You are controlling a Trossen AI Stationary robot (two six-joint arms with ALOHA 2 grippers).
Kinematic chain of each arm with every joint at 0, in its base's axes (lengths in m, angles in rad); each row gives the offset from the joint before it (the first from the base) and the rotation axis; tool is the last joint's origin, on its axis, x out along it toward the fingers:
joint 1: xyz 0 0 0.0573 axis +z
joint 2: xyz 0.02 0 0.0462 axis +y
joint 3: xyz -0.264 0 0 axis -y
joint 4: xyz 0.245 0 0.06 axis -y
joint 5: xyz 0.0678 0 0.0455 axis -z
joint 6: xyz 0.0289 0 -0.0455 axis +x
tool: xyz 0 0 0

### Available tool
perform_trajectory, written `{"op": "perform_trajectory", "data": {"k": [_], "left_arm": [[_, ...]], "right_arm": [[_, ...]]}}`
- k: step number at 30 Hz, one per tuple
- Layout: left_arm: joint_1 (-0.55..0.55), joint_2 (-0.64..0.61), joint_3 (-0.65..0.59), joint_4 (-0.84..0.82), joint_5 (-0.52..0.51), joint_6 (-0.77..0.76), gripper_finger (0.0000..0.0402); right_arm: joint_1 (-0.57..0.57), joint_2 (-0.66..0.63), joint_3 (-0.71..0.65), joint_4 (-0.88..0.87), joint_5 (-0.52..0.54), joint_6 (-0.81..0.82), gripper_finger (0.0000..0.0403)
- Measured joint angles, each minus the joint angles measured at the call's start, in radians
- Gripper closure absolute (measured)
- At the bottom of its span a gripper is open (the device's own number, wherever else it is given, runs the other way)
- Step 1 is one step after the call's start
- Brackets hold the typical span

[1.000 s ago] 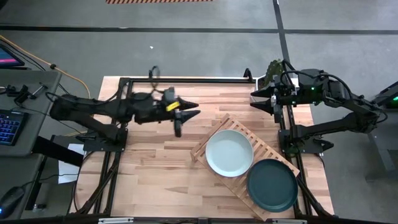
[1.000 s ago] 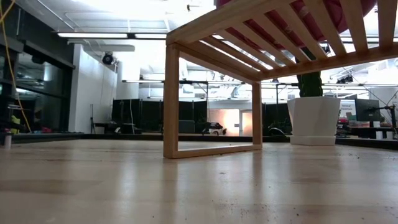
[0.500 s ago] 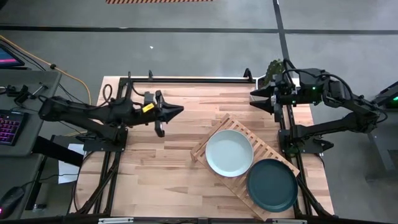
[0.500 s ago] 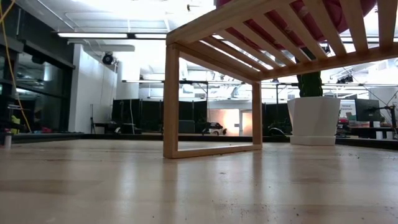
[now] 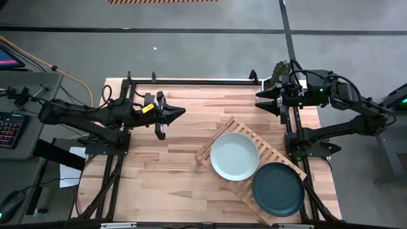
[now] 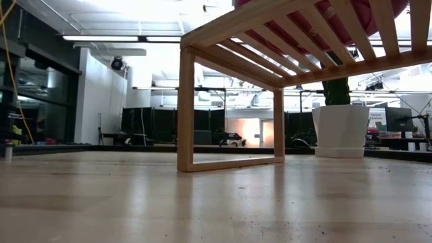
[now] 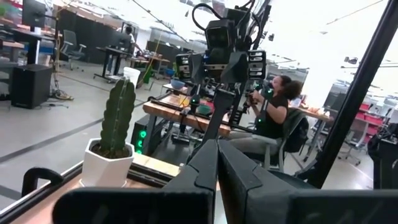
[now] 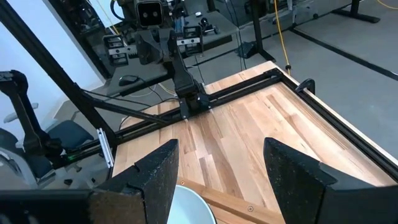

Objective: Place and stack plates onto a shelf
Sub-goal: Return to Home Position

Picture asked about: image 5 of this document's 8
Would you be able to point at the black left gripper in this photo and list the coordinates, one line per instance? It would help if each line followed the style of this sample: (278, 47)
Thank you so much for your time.
(160, 130)

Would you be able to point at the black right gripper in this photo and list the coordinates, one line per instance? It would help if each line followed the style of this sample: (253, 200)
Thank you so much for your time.
(284, 111)

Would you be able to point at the teal round plate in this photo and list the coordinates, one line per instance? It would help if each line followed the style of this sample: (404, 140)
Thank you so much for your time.
(278, 190)

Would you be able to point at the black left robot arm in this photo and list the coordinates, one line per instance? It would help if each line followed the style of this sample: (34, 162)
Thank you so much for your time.
(79, 113)

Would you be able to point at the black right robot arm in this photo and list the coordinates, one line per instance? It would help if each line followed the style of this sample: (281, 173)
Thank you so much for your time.
(359, 104)

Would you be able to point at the slatted wooden shelf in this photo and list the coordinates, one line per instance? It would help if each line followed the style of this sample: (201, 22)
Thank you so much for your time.
(237, 125)

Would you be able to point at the yellow label tag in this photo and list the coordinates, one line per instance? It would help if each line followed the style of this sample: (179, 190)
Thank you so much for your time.
(148, 108)

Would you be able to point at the black table clamp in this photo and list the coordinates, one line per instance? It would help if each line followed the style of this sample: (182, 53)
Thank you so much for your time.
(129, 78)
(253, 77)

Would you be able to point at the green leafy plant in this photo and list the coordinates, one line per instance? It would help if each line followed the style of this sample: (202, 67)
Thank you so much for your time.
(280, 71)

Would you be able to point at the pale mint round plate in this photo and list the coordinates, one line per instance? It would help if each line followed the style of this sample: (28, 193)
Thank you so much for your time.
(234, 156)

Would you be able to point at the white paper sheet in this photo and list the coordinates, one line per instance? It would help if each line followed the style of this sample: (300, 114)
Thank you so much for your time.
(71, 171)

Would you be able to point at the black flat panel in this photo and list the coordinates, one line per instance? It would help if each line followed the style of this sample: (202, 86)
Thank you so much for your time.
(57, 153)

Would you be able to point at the backlit black keyboard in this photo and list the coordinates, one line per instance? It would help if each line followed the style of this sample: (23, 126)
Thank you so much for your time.
(11, 129)

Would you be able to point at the grey desk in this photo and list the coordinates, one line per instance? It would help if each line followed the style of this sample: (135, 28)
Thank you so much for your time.
(19, 171)

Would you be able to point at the computer monitor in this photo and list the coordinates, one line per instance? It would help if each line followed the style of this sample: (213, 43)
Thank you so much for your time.
(9, 60)

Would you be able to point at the black computer mouse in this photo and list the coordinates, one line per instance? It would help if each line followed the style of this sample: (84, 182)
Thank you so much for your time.
(11, 205)

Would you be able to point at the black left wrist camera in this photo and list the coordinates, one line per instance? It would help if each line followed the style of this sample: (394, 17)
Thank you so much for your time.
(149, 98)

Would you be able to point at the black metal table frame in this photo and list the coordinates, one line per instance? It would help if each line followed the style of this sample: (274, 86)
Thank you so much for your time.
(190, 82)

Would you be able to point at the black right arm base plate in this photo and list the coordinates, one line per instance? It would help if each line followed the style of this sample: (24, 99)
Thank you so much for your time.
(313, 149)

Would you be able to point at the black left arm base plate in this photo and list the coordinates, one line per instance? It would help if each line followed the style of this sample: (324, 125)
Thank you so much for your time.
(101, 149)

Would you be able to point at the silver aluminium bracket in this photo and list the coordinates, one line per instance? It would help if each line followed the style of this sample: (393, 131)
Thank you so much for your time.
(295, 226)
(118, 225)

